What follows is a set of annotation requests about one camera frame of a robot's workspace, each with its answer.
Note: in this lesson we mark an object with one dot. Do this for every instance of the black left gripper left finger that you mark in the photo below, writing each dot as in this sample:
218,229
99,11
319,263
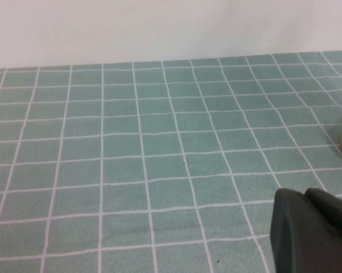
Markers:
296,239

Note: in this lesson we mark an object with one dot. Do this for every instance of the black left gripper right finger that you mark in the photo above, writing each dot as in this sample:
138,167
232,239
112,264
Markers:
330,210

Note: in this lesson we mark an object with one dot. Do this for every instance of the green white grid tablecloth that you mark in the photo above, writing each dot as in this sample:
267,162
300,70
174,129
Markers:
131,159

